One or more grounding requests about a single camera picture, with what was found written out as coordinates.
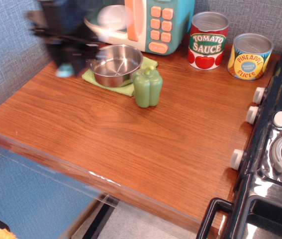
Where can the black oven door handle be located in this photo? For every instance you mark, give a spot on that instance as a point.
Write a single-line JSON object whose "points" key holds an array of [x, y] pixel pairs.
{"points": [[215, 205]]}

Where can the green toy bell pepper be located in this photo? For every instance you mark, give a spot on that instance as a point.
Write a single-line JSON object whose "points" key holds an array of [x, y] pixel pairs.
{"points": [[147, 86]]}

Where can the white stove knob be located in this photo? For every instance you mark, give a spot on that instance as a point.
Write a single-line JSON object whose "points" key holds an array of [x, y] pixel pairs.
{"points": [[236, 159], [258, 95], [251, 114]]}

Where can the white round stove button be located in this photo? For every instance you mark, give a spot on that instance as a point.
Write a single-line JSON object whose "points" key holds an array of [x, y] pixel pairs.
{"points": [[277, 120]]}

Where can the tomato sauce can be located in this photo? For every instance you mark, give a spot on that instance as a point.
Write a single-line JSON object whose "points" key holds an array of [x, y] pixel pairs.
{"points": [[207, 38]]}

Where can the black toy stove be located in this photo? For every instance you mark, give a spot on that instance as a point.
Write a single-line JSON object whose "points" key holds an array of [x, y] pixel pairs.
{"points": [[257, 211]]}

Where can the stainless steel saucepan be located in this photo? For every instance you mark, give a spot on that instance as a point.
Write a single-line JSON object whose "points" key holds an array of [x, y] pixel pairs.
{"points": [[114, 65]]}

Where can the pineapple slices can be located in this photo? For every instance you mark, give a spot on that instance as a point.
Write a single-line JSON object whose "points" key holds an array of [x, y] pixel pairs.
{"points": [[249, 56]]}

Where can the green cloth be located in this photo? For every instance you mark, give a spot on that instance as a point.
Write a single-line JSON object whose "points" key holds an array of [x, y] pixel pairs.
{"points": [[127, 88]]}

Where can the yellow object at corner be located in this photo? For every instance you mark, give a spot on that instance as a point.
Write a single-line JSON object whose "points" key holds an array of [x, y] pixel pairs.
{"points": [[5, 234]]}

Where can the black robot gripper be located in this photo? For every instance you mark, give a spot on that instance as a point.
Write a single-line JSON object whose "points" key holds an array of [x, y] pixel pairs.
{"points": [[62, 21]]}

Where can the teal toy microwave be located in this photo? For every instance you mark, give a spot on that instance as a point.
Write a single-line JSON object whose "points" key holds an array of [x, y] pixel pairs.
{"points": [[153, 26]]}

